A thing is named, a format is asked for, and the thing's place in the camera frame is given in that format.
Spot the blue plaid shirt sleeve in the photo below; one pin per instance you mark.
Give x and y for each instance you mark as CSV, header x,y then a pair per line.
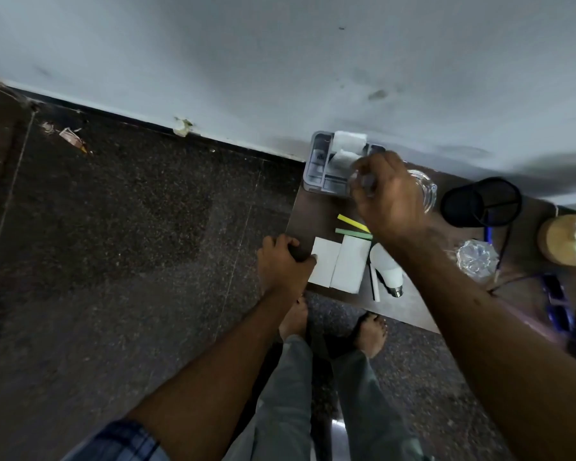
x,y
119,441

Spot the person's right foot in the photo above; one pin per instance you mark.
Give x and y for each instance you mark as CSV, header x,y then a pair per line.
x,y
370,333

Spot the person's right hand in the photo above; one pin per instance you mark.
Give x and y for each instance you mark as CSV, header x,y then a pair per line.
x,y
394,201

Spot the thin white stick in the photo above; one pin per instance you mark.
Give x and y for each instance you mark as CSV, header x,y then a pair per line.
x,y
375,285

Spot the small white box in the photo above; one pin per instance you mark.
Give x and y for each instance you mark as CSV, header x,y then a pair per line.
x,y
325,261

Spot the white paper roll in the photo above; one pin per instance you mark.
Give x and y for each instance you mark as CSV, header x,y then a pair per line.
x,y
343,159
349,141

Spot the grey plastic organizer tray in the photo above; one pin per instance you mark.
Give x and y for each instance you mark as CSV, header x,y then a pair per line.
x,y
319,175

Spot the white light bulb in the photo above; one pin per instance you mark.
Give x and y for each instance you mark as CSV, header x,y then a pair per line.
x,y
386,268

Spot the blue pen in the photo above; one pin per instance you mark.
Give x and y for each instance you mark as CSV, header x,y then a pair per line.
x,y
488,235

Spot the blue glasses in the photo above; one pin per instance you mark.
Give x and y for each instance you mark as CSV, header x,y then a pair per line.
x,y
557,302

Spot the person's right forearm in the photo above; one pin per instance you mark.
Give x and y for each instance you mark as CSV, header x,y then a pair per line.
x,y
499,340

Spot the large white box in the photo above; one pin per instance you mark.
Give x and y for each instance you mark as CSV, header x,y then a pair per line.
x,y
350,266

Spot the person's right fingers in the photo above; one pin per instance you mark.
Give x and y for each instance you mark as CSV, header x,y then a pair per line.
x,y
367,175

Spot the torn paper scrap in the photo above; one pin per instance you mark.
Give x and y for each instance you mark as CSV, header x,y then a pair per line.
x,y
72,138

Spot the person's left foot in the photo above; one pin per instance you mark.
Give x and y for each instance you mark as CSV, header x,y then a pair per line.
x,y
293,319

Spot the yellow paper strip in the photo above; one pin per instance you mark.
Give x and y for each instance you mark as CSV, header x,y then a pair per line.
x,y
352,223

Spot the person's left thumb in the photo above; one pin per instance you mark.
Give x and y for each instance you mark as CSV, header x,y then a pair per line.
x,y
307,262

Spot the person's left forearm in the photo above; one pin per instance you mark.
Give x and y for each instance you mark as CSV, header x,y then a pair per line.
x,y
220,379

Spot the grey trousers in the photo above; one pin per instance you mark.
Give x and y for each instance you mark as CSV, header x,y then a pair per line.
x,y
288,403

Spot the green paper strip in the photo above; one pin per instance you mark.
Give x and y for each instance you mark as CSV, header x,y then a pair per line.
x,y
352,233

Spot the white plaster lump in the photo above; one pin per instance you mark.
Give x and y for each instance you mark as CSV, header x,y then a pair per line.
x,y
182,127

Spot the person's foot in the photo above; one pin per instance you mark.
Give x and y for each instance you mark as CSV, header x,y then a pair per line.
x,y
293,319
370,333

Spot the black mesh pen holder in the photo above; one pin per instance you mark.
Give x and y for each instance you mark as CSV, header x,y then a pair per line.
x,y
480,202

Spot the person's left hand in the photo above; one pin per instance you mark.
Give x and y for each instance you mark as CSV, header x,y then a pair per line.
x,y
280,271

